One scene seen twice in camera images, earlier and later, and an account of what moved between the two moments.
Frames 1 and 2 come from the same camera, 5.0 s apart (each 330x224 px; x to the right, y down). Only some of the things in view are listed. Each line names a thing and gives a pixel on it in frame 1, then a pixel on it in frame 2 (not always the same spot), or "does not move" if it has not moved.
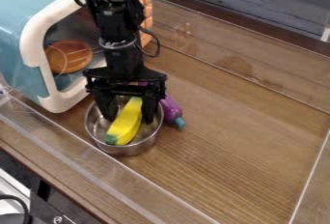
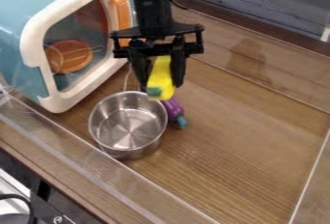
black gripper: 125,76 to 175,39
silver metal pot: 97,126 does not move
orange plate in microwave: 68,56 does not move
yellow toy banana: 124,127 to 161,82
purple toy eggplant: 171,112 does not move
